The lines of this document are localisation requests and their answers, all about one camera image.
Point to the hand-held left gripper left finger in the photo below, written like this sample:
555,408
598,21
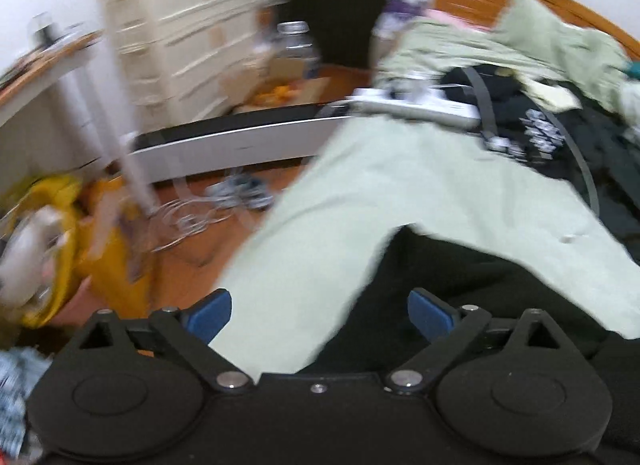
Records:
212,316

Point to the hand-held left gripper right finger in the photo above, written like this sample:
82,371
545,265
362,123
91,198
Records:
426,314

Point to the black pants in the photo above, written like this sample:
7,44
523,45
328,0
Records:
450,265

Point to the yellow paper bag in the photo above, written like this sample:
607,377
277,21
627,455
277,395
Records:
117,260

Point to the light green bedsheet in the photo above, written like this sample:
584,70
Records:
375,185

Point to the yellow plastic basin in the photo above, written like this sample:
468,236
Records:
65,265

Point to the white round appliance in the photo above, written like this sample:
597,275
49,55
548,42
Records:
27,255

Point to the white power strip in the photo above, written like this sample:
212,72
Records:
425,105

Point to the black printed garment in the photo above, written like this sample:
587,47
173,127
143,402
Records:
515,105

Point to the oranges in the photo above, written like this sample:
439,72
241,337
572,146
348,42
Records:
280,92

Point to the cardboard box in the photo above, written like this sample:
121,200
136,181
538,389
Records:
290,75

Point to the clear plastic water bottle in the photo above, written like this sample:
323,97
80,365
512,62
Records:
297,50

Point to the white desk with wooden top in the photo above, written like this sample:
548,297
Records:
45,75

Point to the cream drawer cabinet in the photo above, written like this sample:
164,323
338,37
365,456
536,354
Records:
200,20

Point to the pink cloth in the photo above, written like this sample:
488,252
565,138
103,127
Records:
450,17

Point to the crumpled light green blanket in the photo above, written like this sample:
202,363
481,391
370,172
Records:
550,40

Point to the purple packet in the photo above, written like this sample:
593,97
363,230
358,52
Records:
405,5

